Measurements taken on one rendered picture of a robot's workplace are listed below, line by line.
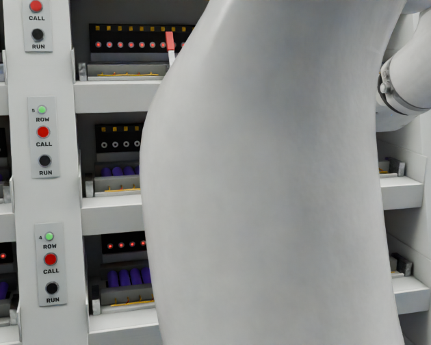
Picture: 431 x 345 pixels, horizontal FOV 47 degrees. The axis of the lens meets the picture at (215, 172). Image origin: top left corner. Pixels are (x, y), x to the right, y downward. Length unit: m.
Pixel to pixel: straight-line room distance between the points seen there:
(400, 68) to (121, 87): 0.41
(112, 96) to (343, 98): 0.65
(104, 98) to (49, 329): 0.36
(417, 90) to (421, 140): 0.35
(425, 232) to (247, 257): 0.84
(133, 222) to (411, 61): 0.46
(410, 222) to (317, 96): 0.87
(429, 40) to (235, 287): 0.48
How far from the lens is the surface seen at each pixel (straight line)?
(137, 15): 1.05
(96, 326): 0.84
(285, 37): 0.17
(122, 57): 1.00
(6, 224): 0.81
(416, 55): 0.63
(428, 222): 0.99
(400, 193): 0.96
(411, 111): 0.69
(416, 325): 1.07
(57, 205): 0.79
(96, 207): 0.79
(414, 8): 0.51
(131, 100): 0.81
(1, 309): 0.89
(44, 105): 0.80
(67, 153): 0.79
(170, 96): 0.18
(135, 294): 0.88
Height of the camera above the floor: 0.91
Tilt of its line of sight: 1 degrees up
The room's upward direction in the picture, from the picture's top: 4 degrees counter-clockwise
